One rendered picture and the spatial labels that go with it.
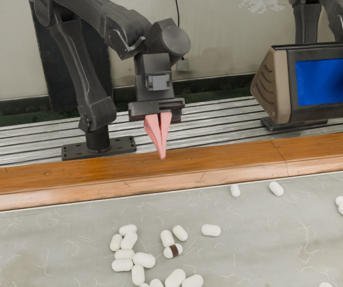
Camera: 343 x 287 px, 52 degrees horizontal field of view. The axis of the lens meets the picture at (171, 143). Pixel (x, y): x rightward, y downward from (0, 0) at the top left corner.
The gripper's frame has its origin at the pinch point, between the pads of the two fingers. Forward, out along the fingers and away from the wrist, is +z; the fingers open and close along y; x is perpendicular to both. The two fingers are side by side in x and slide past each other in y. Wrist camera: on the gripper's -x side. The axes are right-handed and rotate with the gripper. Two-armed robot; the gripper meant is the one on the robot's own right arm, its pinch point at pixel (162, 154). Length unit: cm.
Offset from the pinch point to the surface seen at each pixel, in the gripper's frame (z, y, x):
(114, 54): -115, -3, 160
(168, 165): -0.5, 2.5, 12.8
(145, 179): 2.2, -3.0, 10.8
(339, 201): 12.7, 33.2, 3.4
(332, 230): 17.8, 28.8, 1.2
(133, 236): 13.3, -6.9, 1.8
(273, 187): 8.0, 22.3, 7.2
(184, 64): -107, 47, 168
